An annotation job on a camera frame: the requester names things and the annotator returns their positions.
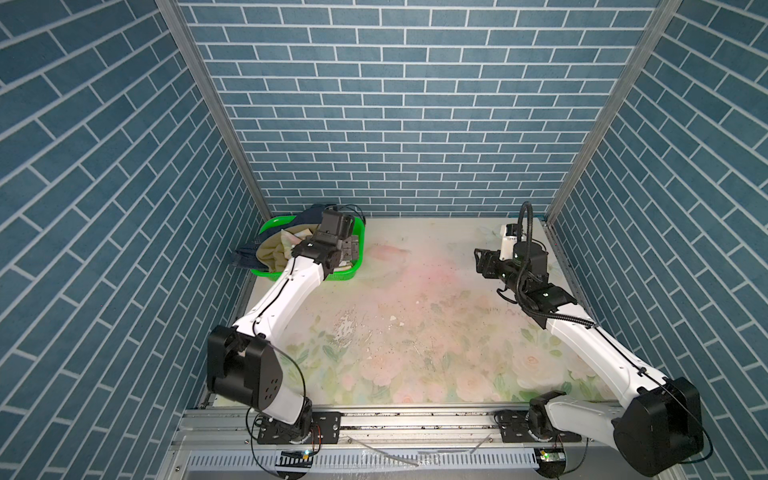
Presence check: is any green plastic basket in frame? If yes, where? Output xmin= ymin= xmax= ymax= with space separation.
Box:
xmin=251 ymin=213 xmax=365 ymax=281

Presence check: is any floral pastel skirt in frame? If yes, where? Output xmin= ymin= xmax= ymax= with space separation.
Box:
xmin=280 ymin=227 xmax=345 ymax=268

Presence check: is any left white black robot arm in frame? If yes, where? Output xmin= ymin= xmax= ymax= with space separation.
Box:
xmin=206 ymin=231 xmax=360 ymax=443

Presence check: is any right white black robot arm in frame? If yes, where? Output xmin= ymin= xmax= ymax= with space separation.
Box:
xmin=474 ymin=237 xmax=714 ymax=477

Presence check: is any olive khaki skirt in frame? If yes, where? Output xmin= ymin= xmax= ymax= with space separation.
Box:
xmin=256 ymin=224 xmax=316 ymax=273

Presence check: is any dark navy skirt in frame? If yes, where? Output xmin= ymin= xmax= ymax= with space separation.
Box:
xmin=230 ymin=203 xmax=331 ymax=273

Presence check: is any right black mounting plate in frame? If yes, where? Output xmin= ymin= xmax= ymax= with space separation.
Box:
xmin=493 ymin=409 xmax=583 ymax=443

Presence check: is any black mounting plate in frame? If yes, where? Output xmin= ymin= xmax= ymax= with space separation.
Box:
xmin=254 ymin=410 xmax=341 ymax=445
xmin=493 ymin=409 xmax=583 ymax=443

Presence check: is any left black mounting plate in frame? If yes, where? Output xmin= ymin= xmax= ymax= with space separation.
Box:
xmin=254 ymin=410 xmax=341 ymax=445

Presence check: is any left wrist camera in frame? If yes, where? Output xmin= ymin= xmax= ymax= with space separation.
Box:
xmin=319 ymin=209 xmax=355 ymax=240

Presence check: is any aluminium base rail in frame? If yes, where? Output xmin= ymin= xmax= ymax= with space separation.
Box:
xmin=170 ymin=404 xmax=667 ymax=457

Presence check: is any white slotted cable duct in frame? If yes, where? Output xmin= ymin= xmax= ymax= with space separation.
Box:
xmin=186 ymin=448 xmax=539 ymax=474

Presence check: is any left aluminium corner post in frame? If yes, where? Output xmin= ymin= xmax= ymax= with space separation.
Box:
xmin=156 ymin=0 xmax=272 ymax=220

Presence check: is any aluminium corner post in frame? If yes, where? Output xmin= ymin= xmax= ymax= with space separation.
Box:
xmin=156 ymin=0 xmax=272 ymax=220
xmin=544 ymin=0 xmax=682 ymax=226

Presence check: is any right aluminium corner post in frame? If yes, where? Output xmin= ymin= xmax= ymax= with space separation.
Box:
xmin=544 ymin=0 xmax=682 ymax=226

